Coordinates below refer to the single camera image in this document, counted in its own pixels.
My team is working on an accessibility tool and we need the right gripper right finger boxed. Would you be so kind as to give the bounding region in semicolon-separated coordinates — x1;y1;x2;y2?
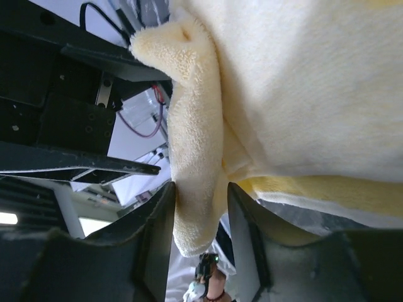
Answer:
227;183;402;301

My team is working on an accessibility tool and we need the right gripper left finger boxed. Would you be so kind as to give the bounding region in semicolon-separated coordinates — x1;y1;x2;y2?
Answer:
1;182;176;301

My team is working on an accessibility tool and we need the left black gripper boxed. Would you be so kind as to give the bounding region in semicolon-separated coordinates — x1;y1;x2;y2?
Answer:
1;1;170;185

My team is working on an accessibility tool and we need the yellow towel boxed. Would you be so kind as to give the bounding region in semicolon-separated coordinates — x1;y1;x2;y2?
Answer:
130;1;402;257

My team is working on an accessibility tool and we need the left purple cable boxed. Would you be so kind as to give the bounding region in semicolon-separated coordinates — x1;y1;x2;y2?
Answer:
116;102;165;138

